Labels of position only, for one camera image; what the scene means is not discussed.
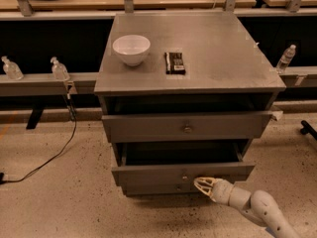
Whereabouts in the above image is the clear pump bottle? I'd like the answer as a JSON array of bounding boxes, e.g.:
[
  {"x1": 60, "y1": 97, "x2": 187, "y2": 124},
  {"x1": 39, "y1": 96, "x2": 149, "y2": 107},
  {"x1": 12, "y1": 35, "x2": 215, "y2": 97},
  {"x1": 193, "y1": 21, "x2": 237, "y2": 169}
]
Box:
[
  {"x1": 51, "y1": 57, "x2": 70, "y2": 81},
  {"x1": 1, "y1": 56, "x2": 24, "y2": 80}
]

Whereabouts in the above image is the clear pump bottle far left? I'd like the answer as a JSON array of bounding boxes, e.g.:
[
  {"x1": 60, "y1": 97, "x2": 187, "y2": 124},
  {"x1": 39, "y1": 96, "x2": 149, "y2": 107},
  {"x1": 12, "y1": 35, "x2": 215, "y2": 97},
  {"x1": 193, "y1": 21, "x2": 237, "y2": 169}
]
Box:
[{"x1": 1, "y1": 56, "x2": 24, "y2": 80}]

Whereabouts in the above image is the black power cable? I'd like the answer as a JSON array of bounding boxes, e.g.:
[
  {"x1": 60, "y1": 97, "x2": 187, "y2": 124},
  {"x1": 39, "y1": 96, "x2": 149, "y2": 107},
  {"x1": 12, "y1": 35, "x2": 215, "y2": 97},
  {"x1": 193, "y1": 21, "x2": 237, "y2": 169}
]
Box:
[{"x1": 0, "y1": 82, "x2": 78, "y2": 185}]

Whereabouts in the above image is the white ceramic bowl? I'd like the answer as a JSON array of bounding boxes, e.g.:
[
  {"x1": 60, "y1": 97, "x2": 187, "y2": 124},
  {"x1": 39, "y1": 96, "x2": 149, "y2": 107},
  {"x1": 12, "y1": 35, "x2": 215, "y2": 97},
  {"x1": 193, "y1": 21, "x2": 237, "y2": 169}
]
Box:
[{"x1": 112, "y1": 35, "x2": 151, "y2": 66}]

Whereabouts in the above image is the clear plastic water bottle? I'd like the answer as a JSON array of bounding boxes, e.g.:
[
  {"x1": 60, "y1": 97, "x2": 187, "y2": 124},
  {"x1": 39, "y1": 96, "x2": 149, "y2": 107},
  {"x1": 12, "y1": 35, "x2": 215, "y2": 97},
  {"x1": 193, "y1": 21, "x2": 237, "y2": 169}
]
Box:
[{"x1": 276, "y1": 45, "x2": 296, "y2": 73}]

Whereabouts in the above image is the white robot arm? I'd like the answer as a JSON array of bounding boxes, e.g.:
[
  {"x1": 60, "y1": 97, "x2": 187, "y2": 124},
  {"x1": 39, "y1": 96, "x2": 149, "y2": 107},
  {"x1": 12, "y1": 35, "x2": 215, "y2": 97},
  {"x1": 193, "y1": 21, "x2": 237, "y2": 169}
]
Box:
[{"x1": 194, "y1": 177, "x2": 300, "y2": 238}]

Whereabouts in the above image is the grey top drawer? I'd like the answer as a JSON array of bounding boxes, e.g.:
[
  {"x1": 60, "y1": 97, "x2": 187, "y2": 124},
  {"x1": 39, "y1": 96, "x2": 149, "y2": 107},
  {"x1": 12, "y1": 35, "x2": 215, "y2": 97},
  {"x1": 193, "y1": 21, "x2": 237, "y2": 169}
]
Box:
[{"x1": 102, "y1": 110, "x2": 281, "y2": 143}]

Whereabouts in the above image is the grey bottom drawer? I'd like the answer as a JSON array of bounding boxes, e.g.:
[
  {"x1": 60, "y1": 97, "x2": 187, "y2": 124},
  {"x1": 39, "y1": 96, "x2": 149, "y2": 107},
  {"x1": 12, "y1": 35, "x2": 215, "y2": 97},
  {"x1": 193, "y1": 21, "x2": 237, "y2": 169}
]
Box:
[{"x1": 122, "y1": 184, "x2": 200, "y2": 196}]

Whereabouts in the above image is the grey wooden drawer cabinet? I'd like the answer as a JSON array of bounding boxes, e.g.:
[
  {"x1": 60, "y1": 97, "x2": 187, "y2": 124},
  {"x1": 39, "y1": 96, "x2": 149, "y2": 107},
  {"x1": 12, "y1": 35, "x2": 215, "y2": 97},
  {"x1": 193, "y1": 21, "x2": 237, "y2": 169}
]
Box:
[{"x1": 93, "y1": 11, "x2": 287, "y2": 196}]

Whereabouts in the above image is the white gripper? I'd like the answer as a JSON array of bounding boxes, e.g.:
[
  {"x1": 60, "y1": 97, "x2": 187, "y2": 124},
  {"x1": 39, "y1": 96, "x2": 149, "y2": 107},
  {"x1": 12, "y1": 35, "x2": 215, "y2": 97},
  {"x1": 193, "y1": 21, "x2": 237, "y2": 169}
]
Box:
[{"x1": 194, "y1": 177, "x2": 237, "y2": 206}]

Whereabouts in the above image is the black chair base leg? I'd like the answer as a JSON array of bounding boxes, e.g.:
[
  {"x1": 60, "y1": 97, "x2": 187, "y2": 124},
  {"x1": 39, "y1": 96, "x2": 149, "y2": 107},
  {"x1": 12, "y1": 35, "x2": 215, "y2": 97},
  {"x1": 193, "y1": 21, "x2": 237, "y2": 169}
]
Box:
[{"x1": 300, "y1": 120, "x2": 317, "y2": 141}]

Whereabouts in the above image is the grey drawer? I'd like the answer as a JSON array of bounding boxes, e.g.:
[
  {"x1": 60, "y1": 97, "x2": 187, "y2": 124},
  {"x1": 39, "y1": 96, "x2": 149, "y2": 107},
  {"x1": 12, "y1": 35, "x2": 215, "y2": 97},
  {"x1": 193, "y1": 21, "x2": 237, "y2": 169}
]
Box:
[
  {"x1": 102, "y1": 110, "x2": 281, "y2": 143},
  {"x1": 122, "y1": 184, "x2": 200, "y2": 196},
  {"x1": 112, "y1": 141, "x2": 255, "y2": 186}
]

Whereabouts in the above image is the grey metal rail shelf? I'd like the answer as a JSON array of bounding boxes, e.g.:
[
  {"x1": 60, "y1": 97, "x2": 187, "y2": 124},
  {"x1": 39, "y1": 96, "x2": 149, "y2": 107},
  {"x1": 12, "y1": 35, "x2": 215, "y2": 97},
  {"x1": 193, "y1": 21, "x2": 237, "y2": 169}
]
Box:
[{"x1": 0, "y1": 72, "x2": 98, "y2": 97}]

